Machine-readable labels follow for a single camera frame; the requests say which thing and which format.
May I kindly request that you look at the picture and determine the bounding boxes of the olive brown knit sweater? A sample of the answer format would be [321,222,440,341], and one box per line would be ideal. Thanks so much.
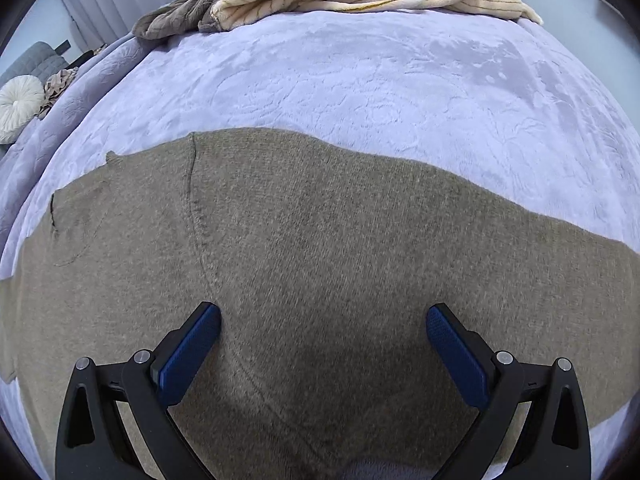
[1,129,639,479]

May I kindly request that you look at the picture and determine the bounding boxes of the lavender plush blanket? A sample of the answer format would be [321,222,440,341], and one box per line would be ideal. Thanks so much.
[0,0,640,480]

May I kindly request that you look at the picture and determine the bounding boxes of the round cream pleated cushion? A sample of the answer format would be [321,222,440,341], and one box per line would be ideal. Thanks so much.
[0,75,44,145]

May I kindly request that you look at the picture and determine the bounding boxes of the small beige crumpled cloth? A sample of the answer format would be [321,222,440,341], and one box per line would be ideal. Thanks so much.
[37,67,78,119]

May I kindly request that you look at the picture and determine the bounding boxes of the grey-brown striped garment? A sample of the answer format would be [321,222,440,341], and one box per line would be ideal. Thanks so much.
[131,0,222,40]

